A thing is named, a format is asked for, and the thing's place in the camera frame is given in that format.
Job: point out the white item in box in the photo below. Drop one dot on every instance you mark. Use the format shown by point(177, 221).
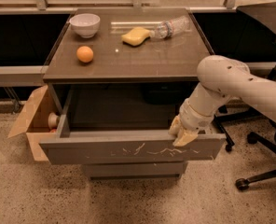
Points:
point(53, 120)

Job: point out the cardboard box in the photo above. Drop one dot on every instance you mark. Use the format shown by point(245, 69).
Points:
point(33, 121)

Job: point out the metal window rail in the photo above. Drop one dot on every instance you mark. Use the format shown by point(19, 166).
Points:
point(22, 76)

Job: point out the black office chair base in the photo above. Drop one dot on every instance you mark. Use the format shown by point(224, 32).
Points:
point(258, 137)

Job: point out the grey bottom drawer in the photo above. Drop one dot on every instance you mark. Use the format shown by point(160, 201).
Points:
point(135, 170)

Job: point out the yellow sponge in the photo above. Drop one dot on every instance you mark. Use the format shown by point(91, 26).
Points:
point(136, 36)

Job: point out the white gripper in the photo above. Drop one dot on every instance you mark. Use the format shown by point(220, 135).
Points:
point(192, 118)

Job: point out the orange fruit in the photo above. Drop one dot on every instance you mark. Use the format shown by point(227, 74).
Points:
point(85, 54)

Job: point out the clear plastic water bottle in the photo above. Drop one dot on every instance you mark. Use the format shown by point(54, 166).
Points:
point(167, 29)

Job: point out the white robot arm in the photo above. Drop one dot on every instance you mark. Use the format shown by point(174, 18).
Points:
point(220, 79)

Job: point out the grey top drawer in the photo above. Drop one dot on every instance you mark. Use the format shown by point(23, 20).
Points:
point(112, 124)

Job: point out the white bowl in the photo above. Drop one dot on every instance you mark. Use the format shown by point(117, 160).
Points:
point(86, 25)

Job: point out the grey drawer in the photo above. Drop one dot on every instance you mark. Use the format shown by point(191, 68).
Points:
point(112, 124)
point(135, 170)

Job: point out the grey drawer cabinet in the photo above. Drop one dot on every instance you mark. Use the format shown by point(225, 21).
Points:
point(164, 71)

